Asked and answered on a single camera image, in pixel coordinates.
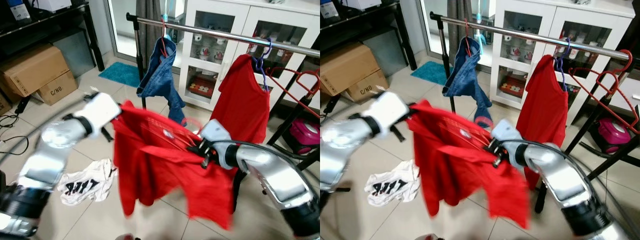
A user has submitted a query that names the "red t-shirt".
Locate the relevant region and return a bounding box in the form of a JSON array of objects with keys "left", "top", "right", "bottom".
[
  {"left": 515, "top": 54, "right": 571, "bottom": 191},
  {"left": 210, "top": 54, "right": 272, "bottom": 146},
  {"left": 111, "top": 100, "right": 240, "bottom": 232},
  {"left": 406, "top": 99, "right": 532, "bottom": 230}
]

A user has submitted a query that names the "black metal shelf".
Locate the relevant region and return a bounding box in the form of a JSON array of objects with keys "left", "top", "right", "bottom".
[
  {"left": 320, "top": 0, "right": 418, "bottom": 71},
  {"left": 0, "top": 0, "right": 106, "bottom": 71}
]

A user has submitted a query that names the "white box blue label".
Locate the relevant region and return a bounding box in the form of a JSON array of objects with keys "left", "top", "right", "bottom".
[
  {"left": 7, "top": 0, "right": 32, "bottom": 22},
  {"left": 320, "top": 0, "right": 341, "bottom": 20}
]

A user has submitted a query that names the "purple clothes hanger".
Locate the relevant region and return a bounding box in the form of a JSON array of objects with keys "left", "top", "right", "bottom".
[
  {"left": 250, "top": 37, "right": 273, "bottom": 93},
  {"left": 554, "top": 39, "right": 571, "bottom": 93}
]

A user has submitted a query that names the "red clothes hanger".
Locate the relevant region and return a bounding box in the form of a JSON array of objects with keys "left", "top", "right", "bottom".
[
  {"left": 265, "top": 67, "right": 321, "bottom": 121},
  {"left": 159, "top": 17, "right": 171, "bottom": 58},
  {"left": 462, "top": 19, "right": 473, "bottom": 56},
  {"left": 567, "top": 49, "right": 640, "bottom": 136}
]

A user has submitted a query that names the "grey curtain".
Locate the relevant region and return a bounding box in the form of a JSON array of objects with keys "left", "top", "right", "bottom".
[
  {"left": 446, "top": 0, "right": 473, "bottom": 51},
  {"left": 136, "top": 0, "right": 162, "bottom": 63}
]

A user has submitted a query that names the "white glass door cabinet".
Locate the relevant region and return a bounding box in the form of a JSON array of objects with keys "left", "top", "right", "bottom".
[
  {"left": 490, "top": 0, "right": 640, "bottom": 126},
  {"left": 179, "top": 0, "right": 321, "bottom": 108}
]

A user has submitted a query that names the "large plain cardboard box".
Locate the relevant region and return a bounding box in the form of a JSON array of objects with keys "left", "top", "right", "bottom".
[
  {"left": 0, "top": 44, "right": 71, "bottom": 98},
  {"left": 320, "top": 42, "right": 376, "bottom": 96}
]

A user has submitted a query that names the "pink appliance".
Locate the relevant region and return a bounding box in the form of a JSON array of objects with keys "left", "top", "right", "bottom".
[
  {"left": 290, "top": 119, "right": 321, "bottom": 156},
  {"left": 595, "top": 117, "right": 632, "bottom": 153}
]

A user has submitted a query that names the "white flat box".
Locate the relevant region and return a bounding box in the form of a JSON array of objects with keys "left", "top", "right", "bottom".
[
  {"left": 31, "top": 0, "right": 73, "bottom": 13},
  {"left": 345, "top": 0, "right": 383, "bottom": 12}
]

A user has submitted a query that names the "teal floor mat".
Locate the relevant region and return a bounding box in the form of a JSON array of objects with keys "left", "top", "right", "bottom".
[
  {"left": 98, "top": 61, "right": 142, "bottom": 88},
  {"left": 411, "top": 61, "right": 451, "bottom": 86}
]

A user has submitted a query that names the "red patterned box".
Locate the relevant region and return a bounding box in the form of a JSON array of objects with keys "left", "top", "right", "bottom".
[
  {"left": 500, "top": 75, "right": 526, "bottom": 98},
  {"left": 189, "top": 75, "right": 217, "bottom": 99}
]

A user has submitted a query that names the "light blue plastic hanger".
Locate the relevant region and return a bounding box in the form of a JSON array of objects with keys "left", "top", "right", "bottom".
[
  {"left": 475, "top": 0, "right": 487, "bottom": 43},
  {"left": 161, "top": 0, "right": 176, "bottom": 41}
]

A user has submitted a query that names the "white shirt black print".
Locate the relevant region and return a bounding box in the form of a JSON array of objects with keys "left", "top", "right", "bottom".
[
  {"left": 57, "top": 159, "right": 118, "bottom": 207},
  {"left": 364, "top": 160, "right": 421, "bottom": 207}
]

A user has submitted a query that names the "blue denim garment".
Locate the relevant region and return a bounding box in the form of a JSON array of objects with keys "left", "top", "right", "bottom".
[
  {"left": 136, "top": 36, "right": 187, "bottom": 126},
  {"left": 442, "top": 36, "right": 493, "bottom": 128}
]

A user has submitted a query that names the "grey metal panel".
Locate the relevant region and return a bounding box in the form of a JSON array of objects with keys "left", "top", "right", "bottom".
[
  {"left": 50, "top": 29, "right": 97, "bottom": 78},
  {"left": 362, "top": 30, "right": 408, "bottom": 78}
]

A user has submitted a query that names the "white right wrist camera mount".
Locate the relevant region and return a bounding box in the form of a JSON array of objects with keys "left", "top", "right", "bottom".
[
  {"left": 491, "top": 119, "right": 521, "bottom": 148},
  {"left": 200, "top": 119, "right": 232, "bottom": 146}
]

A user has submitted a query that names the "printed small cardboard box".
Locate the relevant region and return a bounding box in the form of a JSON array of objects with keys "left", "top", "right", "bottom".
[
  {"left": 37, "top": 70, "right": 79, "bottom": 106},
  {"left": 345, "top": 69, "right": 390, "bottom": 102}
]

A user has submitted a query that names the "metal clothes rack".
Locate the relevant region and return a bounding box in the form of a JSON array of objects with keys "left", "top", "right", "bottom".
[
  {"left": 430, "top": 11, "right": 640, "bottom": 213},
  {"left": 126, "top": 12, "right": 321, "bottom": 211}
]

